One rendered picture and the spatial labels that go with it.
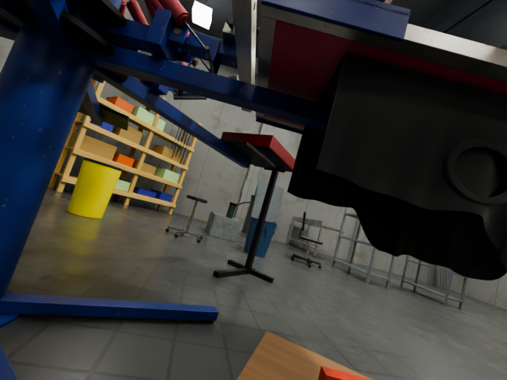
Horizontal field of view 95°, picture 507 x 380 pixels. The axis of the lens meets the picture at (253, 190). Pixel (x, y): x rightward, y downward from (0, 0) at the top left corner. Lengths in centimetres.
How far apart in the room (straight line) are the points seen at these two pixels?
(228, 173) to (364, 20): 683
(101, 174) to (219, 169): 466
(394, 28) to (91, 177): 292
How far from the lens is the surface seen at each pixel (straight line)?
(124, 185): 558
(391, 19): 65
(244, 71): 91
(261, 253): 343
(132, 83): 117
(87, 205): 312
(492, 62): 73
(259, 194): 711
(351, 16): 62
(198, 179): 720
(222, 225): 417
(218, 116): 766
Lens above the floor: 51
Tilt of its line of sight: 6 degrees up
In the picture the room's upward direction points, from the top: 16 degrees clockwise
